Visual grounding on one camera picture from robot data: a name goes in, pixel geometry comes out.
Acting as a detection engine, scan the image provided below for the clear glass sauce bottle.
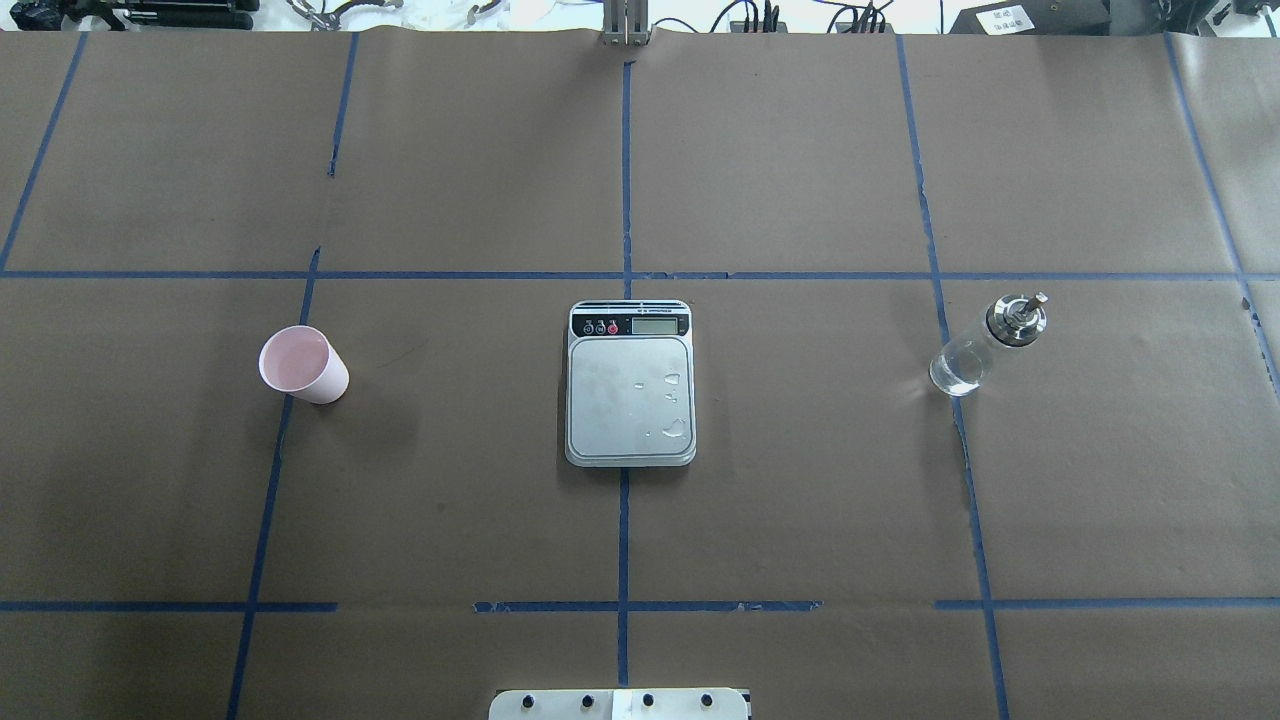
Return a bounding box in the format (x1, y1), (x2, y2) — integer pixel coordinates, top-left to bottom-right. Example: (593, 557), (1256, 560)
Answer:
(929, 292), (1050, 397)

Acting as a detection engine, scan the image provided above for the silver digital kitchen scale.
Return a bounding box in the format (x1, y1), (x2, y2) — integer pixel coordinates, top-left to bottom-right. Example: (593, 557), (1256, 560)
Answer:
(564, 299), (698, 468)

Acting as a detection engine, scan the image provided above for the black box white label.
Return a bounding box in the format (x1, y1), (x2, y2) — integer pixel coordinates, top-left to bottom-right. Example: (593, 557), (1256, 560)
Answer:
(946, 1), (1111, 36)

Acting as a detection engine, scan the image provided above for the aluminium frame post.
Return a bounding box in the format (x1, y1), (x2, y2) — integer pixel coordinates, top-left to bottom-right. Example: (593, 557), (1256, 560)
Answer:
(600, 0), (652, 47)

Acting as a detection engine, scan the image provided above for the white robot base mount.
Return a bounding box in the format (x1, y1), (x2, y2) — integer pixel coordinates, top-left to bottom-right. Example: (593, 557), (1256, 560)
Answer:
(488, 687), (753, 719)

